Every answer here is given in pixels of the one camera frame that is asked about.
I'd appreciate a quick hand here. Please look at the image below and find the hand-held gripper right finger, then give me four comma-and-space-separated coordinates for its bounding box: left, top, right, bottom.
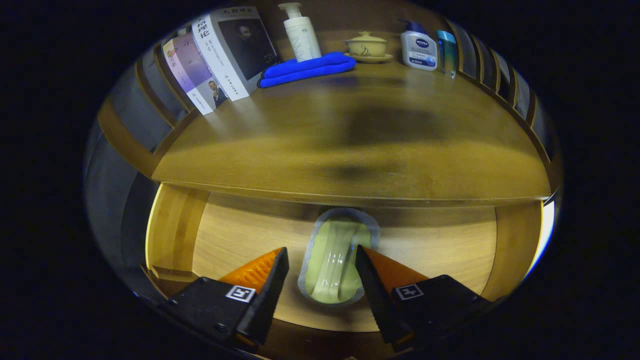
355, 245, 493, 353

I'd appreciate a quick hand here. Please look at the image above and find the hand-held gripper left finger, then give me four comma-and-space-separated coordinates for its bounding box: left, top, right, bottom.
159, 246, 291, 351

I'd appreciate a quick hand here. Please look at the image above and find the green ornament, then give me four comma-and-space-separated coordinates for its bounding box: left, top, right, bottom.
297, 207, 381, 306

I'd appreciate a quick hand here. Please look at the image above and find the wooden drawer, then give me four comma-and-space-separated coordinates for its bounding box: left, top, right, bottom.
144, 182, 557, 358

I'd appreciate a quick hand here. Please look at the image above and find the wooden countertop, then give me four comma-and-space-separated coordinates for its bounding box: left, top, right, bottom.
151, 30, 552, 208

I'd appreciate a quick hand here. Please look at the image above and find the wooden cabinet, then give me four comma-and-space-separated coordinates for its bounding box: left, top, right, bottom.
95, 0, 563, 211

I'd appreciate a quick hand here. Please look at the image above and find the black backdrop cloth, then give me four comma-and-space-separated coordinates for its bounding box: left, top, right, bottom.
82, 50, 161, 291

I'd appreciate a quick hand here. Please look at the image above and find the blue folded cloth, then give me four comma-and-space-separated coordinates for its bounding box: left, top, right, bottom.
258, 51, 357, 89

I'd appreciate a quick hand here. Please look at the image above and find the purple book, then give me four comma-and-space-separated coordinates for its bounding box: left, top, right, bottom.
162, 32, 228, 116

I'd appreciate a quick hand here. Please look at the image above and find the thick white book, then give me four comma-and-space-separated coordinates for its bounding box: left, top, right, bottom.
191, 6, 280, 102

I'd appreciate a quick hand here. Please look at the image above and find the white bottle with blue cap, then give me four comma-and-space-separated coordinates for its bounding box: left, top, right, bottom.
398, 19, 439, 72

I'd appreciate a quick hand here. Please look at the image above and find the yellow lidded teacup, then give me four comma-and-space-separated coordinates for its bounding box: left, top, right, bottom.
343, 31, 394, 64

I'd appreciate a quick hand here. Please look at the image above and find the teal bottle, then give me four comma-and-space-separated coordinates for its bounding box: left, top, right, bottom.
436, 29, 458, 78

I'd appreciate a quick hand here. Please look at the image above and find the white pump bottle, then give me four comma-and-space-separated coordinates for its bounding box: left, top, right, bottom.
278, 2, 323, 63

